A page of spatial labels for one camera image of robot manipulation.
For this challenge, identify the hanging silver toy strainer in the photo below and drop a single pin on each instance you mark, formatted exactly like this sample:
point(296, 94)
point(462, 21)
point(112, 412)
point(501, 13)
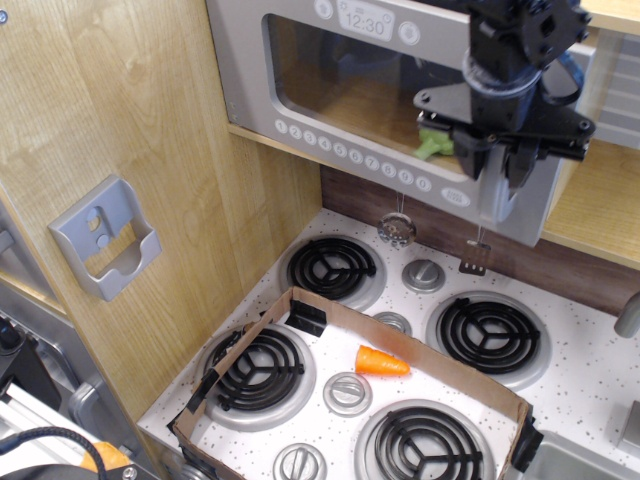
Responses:
point(396, 228)

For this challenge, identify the small middle grey knob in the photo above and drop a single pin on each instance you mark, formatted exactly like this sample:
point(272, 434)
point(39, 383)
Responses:
point(394, 320)

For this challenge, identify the black burner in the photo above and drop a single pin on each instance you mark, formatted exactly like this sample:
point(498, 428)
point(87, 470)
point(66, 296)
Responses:
point(421, 439)
point(497, 335)
point(337, 267)
point(271, 381)

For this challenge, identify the orange object bottom left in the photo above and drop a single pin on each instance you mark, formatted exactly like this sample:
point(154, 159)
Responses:
point(112, 458)

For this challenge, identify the front grey stove knob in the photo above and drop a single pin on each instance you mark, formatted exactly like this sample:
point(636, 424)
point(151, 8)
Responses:
point(300, 461)

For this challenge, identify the front right black burner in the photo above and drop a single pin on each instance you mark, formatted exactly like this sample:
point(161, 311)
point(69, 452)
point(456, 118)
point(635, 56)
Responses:
point(421, 439)

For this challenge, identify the back left black burner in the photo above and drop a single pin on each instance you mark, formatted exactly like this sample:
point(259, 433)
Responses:
point(337, 267)

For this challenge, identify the orange toy carrot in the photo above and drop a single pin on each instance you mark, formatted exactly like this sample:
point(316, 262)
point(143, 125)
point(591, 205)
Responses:
point(376, 362)

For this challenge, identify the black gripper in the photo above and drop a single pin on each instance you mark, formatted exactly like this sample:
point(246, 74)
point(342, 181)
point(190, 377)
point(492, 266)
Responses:
point(527, 124)

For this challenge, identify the steel toy sink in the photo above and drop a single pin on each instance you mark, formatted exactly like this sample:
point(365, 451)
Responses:
point(558, 458)

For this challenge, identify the grey oven door handle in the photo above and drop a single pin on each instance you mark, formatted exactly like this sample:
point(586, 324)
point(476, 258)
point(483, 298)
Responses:
point(86, 408)

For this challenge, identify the grey wall holder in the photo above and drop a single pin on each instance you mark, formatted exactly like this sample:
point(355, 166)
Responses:
point(93, 223)

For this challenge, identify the front left black burner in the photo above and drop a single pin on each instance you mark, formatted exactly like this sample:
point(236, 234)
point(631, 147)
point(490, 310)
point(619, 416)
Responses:
point(271, 381)

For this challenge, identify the grey toy microwave door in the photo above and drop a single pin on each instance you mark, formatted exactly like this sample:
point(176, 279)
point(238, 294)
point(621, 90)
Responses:
point(336, 80)

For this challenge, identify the back grey stove knob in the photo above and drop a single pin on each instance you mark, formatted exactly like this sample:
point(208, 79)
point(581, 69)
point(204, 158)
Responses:
point(423, 276)

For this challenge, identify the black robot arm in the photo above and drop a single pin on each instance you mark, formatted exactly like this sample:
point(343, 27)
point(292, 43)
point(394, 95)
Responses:
point(519, 89)

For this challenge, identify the green toy broccoli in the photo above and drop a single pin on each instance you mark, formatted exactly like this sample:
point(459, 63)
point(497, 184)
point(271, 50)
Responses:
point(433, 142)

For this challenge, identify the brown cardboard frame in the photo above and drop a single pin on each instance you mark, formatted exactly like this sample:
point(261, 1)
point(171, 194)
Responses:
point(523, 444)

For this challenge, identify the back right black burner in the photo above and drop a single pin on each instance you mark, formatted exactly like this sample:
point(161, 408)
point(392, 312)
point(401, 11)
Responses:
point(497, 335)

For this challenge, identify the silver microwave door handle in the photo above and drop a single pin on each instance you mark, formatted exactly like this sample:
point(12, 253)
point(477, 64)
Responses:
point(496, 202)

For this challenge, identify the grey stove knob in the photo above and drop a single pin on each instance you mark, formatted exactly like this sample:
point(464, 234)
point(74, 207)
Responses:
point(423, 276)
point(347, 394)
point(300, 461)

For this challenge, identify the grey toy faucet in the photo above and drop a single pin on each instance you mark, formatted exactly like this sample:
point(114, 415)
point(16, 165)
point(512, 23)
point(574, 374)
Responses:
point(627, 323)

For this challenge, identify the centre grey stove knob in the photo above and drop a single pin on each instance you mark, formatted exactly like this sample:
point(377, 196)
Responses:
point(347, 394)

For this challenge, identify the hanging toy spatula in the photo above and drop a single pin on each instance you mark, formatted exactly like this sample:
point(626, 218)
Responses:
point(476, 255)

